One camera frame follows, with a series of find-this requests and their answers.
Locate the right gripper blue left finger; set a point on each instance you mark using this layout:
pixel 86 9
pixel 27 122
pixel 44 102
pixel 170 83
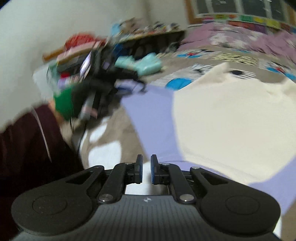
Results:
pixel 118 178

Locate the lavender and cream sweatshirt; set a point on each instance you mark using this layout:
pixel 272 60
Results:
pixel 243 129

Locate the pink floral quilt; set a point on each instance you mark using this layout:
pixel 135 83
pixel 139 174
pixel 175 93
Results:
pixel 222 35

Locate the dark cluttered desk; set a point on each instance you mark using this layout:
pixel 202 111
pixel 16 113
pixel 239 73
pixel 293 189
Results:
pixel 158 38

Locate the Mickey Mouse brown carpet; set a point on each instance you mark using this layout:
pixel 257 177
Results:
pixel 113 139

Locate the teal cloth item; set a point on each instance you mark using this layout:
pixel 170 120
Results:
pixel 148 65

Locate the black and green gloved hand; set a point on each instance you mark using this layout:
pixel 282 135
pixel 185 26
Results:
pixel 62 106

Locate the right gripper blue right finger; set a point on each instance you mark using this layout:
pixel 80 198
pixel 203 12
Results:
pixel 177 181

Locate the wooden framed window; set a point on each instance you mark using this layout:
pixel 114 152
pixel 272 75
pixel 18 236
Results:
pixel 277 10

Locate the maroon sleeve forearm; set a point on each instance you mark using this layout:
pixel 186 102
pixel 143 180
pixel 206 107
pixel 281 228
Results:
pixel 33 153

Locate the colourful alphabet wall strip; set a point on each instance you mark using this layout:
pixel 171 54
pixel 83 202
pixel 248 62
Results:
pixel 254 23

